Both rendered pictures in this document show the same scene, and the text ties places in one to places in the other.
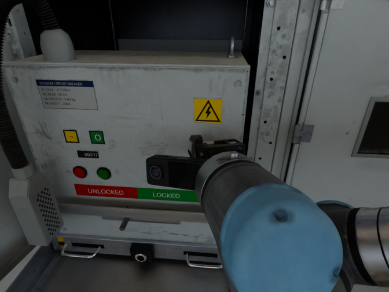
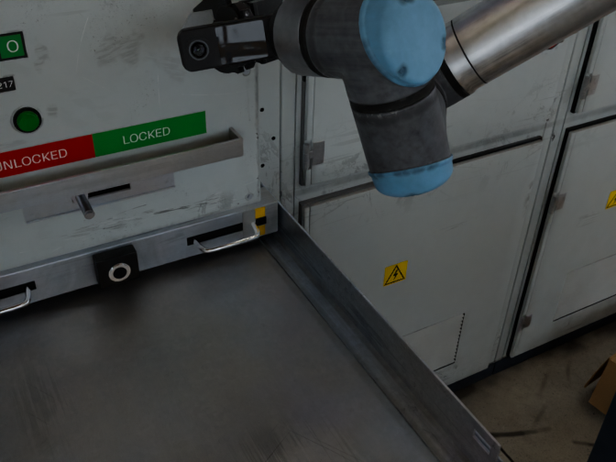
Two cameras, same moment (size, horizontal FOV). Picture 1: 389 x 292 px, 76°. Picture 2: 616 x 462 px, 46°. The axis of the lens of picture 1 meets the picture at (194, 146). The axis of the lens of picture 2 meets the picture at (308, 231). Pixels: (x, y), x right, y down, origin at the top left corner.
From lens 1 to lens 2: 0.54 m
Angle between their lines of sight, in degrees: 31
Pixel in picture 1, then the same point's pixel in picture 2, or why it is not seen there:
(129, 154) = (76, 68)
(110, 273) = (69, 324)
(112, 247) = (51, 280)
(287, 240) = (412, 16)
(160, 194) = (137, 137)
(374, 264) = (459, 67)
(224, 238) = (367, 35)
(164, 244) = (152, 236)
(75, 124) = not seen: outside the picture
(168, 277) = (177, 289)
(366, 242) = (449, 49)
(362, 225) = not seen: hidden behind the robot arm
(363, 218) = not seen: hidden behind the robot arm
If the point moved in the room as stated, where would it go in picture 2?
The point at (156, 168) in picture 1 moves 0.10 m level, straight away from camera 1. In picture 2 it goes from (198, 42) to (146, 18)
